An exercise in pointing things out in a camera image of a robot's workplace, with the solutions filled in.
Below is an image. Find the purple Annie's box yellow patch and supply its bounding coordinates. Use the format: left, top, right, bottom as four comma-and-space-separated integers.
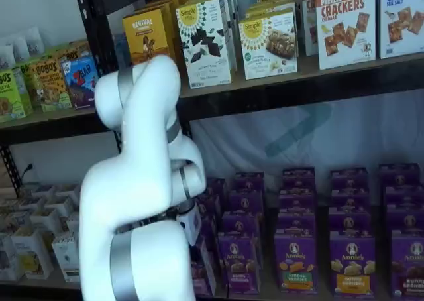
330, 167, 369, 192
327, 205, 372, 237
329, 188, 371, 211
329, 233, 377, 298

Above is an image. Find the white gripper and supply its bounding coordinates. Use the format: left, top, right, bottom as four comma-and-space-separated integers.
178, 205, 202, 247

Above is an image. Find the white snack pouch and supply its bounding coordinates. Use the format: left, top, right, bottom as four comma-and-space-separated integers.
25, 25, 46, 55
11, 35, 30, 63
0, 45, 16, 70

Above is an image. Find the pretzel crackers cheddar box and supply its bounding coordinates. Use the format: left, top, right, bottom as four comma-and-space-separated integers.
313, 0, 378, 71
299, 0, 319, 57

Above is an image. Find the purple Annie's hidden veggies box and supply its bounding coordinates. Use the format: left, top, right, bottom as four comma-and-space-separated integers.
276, 211, 317, 237
278, 188, 316, 215
281, 167, 316, 192
273, 233, 318, 296

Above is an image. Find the purple Annie's box violet patch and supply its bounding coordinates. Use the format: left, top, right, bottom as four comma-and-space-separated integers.
233, 171, 266, 194
227, 188, 265, 215
221, 210, 262, 241
215, 235, 262, 296

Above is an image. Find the green Bobo's box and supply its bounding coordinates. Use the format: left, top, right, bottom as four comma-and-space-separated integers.
0, 68, 27, 123
13, 59, 36, 109

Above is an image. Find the white Organic Pantry box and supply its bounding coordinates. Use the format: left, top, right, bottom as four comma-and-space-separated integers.
11, 227, 55, 280
54, 182, 82, 202
65, 211, 82, 237
52, 231, 82, 284
0, 233, 26, 282
18, 196, 47, 214
28, 207, 64, 235
42, 194, 74, 215
31, 184, 57, 199

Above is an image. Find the yellow Bobo's box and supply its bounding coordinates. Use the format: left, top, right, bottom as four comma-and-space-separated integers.
30, 59, 73, 113
54, 40, 92, 66

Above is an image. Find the pretzel crackers sea salt box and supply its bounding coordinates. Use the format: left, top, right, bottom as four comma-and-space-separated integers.
378, 0, 424, 60

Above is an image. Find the purple Annie's chocolate bunnies box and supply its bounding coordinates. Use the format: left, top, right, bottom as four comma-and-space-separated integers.
378, 163, 421, 188
382, 184, 424, 209
386, 205, 424, 232
390, 228, 424, 300

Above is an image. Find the purple Zbar chocolate chip box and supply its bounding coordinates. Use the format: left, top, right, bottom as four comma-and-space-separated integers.
60, 56, 102, 110

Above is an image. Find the orange Revival box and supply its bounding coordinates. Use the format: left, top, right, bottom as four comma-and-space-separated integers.
121, 7, 182, 70
134, 0, 193, 83

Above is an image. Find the white backdrop cloth teal stripe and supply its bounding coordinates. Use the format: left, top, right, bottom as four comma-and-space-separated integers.
190, 90, 424, 212

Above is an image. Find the Simple Mills almond bar box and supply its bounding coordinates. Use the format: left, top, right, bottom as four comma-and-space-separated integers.
238, 9, 299, 80
244, 0, 299, 17

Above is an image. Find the purple Annie's box pink patch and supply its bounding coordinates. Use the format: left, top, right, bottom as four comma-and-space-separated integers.
198, 194, 222, 216
190, 239, 217, 297
205, 178, 228, 199

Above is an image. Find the black metal shelving unit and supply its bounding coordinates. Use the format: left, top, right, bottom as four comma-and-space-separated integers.
72, 0, 424, 301
0, 0, 129, 301

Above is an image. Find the black wall plug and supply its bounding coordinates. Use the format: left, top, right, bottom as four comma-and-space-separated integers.
20, 162, 36, 180

